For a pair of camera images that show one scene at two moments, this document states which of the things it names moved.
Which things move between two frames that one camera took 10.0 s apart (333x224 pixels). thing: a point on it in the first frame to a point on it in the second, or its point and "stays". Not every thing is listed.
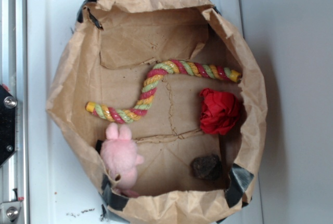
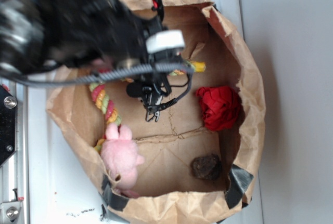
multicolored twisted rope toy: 113,114 to 103,101
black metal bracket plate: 8,124 stays
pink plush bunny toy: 119,153 stays
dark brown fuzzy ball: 206,167 stays
